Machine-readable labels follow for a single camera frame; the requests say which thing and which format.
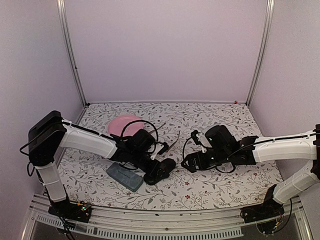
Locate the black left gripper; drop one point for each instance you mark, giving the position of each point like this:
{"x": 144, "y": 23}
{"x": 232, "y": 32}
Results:
{"x": 151, "y": 172}

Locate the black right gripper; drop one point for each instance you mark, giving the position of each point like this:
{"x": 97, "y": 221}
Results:
{"x": 191, "y": 158}

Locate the black glasses case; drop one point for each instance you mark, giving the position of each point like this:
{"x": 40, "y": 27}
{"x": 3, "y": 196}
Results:
{"x": 171, "y": 164}

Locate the grey case green lining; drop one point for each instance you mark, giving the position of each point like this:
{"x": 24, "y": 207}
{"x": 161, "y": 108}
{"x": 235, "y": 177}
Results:
{"x": 127, "y": 178}

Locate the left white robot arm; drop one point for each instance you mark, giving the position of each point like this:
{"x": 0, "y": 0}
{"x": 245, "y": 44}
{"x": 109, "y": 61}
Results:
{"x": 53, "y": 132}

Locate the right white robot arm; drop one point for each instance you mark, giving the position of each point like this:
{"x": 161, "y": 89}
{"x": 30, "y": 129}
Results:
{"x": 219, "y": 146}

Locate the brown sunglasses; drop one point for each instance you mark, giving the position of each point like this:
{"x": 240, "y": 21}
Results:
{"x": 173, "y": 143}

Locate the pink plate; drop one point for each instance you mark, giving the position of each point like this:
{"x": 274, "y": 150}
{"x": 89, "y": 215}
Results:
{"x": 117, "y": 125}

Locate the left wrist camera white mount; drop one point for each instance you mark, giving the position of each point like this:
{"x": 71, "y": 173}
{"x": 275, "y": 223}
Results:
{"x": 160, "y": 148}

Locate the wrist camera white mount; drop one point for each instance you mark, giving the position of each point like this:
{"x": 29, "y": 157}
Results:
{"x": 160, "y": 148}
{"x": 200, "y": 139}

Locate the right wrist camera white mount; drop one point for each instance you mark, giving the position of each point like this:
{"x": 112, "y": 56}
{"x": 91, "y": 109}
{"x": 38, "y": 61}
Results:
{"x": 200, "y": 139}

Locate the front aluminium rail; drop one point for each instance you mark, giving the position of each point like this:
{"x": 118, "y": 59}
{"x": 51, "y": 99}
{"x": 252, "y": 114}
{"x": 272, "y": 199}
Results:
{"x": 109, "y": 223}

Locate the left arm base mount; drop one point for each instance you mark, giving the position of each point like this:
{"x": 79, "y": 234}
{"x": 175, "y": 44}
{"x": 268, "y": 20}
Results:
{"x": 80, "y": 211}

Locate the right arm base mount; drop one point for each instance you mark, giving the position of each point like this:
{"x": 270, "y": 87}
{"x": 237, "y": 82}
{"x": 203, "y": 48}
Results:
{"x": 268, "y": 209}

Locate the right aluminium frame post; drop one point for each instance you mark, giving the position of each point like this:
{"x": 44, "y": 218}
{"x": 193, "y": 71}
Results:
{"x": 262, "y": 50}

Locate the aluminium frame post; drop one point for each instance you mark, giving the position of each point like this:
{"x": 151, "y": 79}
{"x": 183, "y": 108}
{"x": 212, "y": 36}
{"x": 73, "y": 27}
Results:
{"x": 62, "y": 14}
{"x": 262, "y": 50}

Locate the left aluminium frame post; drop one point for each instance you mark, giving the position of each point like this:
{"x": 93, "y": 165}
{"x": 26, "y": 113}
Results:
{"x": 62, "y": 14}

